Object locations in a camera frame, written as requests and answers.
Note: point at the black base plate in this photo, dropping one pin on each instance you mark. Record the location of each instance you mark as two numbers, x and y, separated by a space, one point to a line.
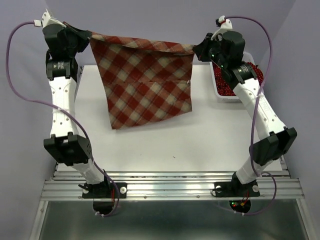
117 191
228 189

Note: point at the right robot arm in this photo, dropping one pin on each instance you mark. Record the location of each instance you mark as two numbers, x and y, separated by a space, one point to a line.
274 137

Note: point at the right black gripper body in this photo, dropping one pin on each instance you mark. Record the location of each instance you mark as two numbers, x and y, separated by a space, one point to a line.
215 47

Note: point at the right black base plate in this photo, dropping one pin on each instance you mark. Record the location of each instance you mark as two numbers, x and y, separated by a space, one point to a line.
228 189

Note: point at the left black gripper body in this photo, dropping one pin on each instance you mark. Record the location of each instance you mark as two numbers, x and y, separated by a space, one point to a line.
74 45

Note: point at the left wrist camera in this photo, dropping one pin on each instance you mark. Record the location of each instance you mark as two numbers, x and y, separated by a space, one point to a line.
46 20

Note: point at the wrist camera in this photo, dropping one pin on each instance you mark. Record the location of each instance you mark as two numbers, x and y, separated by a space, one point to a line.
224 25
46 20

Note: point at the white plastic basket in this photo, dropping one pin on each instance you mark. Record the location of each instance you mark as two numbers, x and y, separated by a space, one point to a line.
247 57

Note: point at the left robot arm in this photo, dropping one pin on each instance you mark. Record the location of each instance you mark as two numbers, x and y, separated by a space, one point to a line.
65 144

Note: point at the aluminium mounting rail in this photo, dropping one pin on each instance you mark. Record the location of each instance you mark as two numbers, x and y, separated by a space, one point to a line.
172 186

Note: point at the red plaid skirt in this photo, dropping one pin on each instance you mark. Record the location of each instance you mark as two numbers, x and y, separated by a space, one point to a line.
145 81

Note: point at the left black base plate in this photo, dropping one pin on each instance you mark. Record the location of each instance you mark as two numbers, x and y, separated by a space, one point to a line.
117 191

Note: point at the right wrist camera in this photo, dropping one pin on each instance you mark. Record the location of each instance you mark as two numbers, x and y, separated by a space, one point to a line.
224 25

